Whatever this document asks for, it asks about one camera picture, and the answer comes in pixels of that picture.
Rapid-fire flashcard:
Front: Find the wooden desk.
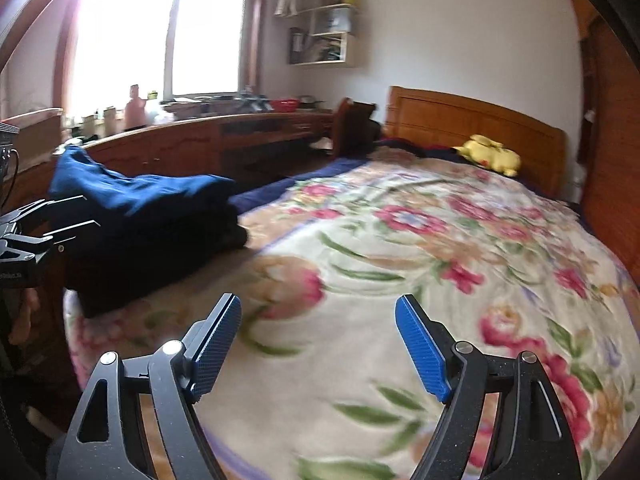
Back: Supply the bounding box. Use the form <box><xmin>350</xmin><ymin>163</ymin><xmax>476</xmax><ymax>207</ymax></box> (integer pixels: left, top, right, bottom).
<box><xmin>0</xmin><ymin>107</ymin><xmax>336</xmax><ymax>211</ymax></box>

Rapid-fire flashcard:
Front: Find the stack of papers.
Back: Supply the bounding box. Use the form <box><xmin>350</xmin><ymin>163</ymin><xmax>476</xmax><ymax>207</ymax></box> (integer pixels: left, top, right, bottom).
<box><xmin>305</xmin><ymin>40</ymin><xmax>346</xmax><ymax>64</ymax></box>

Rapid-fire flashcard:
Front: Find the pink plastic jug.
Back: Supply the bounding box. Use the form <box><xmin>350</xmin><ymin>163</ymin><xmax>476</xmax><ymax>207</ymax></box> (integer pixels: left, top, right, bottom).
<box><xmin>123</xmin><ymin>84</ymin><xmax>147</xmax><ymax>131</ymax></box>

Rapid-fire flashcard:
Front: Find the white plastic bag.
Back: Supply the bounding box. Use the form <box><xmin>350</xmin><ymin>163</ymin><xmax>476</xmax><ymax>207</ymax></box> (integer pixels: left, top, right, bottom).
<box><xmin>145</xmin><ymin>100</ymin><xmax>176</xmax><ymax>124</ymax></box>

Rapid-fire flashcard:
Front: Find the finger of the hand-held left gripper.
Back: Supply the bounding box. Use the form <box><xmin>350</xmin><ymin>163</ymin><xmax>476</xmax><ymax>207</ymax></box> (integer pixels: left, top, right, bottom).
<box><xmin>6</xmin><ymin>194</ymin><xmax>92</xmax><ymax>234</ymax></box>
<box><xmin>6</xmin><ymin>219</ymin><xmax>102</xmax><ymax>264</ymax></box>

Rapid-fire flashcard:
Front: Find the floral blanket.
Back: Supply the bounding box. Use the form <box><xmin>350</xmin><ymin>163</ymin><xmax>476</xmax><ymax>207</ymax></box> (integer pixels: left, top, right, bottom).
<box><xmin>62</xmin><ymin>152</ymin><xmax>640</xmax><ymax>480</ymax></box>

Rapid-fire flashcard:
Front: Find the wooden bed headboard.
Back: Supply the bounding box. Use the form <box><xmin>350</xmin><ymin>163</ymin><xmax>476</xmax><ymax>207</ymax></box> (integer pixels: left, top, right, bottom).
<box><xmin>387</xmin><ymin>85</ymin><xmax>568</xmax><ymax>201</ymax></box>

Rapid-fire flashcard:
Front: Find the white wall shelf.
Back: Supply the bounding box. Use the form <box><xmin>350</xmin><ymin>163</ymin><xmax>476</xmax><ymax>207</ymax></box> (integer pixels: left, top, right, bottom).
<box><xmin>289</xmin><ymin>2</ymin><xmax>357</xmax><ymax>69</ymax></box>

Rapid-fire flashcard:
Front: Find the black grey gadget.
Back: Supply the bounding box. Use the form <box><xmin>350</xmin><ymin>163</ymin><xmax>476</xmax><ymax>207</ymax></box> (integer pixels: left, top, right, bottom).
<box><xmin>235</xmin><ymin>91</ymin><xmax>269</xmax><ymax>114</ymax></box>

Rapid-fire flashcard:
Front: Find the black garment on chair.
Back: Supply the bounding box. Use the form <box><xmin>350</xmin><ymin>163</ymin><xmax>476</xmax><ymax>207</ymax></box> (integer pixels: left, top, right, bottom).
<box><xmin>367</xmin><ymin>120</ymin><xmax>386</xmax><ymax>154</ymax></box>

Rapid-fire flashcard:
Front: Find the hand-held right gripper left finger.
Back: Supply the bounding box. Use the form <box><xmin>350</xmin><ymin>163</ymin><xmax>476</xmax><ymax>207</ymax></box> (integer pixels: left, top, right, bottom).
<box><xmin>59</xmin><ymin>292</ymin><xmax>243</xmax><ymax>480</ymax></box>

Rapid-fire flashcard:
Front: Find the black clothing pile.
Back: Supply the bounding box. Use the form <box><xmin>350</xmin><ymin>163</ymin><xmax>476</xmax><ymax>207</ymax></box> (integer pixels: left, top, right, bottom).
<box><xmin>62</xmin><ymin>200</ymin><xmax>251</xmax><ymax>319</ymax></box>

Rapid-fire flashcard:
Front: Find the yellow plush toy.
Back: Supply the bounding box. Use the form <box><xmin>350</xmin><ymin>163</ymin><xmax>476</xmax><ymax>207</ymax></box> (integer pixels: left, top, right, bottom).
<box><xmin>451</xmin><ymin>134</ymin><xmax>522</xmax><ymax>177</ymax></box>

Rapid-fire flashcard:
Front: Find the dark red bedding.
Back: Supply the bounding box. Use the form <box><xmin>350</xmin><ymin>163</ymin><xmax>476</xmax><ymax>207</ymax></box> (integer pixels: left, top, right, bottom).
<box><xmin>380</xmin><ymin>137</ymin><xmax>457</xmax><ymax>154</ymax></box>

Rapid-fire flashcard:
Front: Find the wooden louvered wardrobe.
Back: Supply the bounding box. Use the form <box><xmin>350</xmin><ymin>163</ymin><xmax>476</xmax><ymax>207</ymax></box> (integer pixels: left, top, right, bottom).
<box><xmin>570</xmin><ymin>0</ymin><xmax>640</xmax><ymax>271</ymax></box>

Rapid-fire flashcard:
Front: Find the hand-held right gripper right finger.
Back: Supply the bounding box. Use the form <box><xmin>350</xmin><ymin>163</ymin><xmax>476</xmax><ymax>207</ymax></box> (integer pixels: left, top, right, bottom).
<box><xmin>395</xmin><ymin>295</ymin><xmax>583</xmax><ymax>480</ymax></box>

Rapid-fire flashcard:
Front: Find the white paper bag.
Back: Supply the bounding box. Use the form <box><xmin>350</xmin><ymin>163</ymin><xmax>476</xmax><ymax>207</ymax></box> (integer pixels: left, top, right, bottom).
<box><xmin>325</xmin><ymin>10</ymin><xmax>351</xmax><ymax>35</ymax></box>

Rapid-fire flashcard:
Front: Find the person's left hand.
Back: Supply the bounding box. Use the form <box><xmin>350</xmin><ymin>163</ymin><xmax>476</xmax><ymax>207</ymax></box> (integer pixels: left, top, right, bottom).
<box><xmin>10</xmin><ymin>291</ymin><xmax>44</xmax><ymax>347</ymax></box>

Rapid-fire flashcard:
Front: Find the wooden framed window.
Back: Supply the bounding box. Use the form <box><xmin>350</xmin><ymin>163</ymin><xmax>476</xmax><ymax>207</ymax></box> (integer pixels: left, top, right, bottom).
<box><xmin>55</xmin><ymin>0</ymin><xmax>262</xmax><ymax>111</ymax></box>

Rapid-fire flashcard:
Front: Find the wooden chair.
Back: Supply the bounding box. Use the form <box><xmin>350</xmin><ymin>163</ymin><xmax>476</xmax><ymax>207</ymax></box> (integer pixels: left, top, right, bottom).
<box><xmin>331</xmin><ymin>97</ymin><xmax>383</xmax><ymax>161</ymax></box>

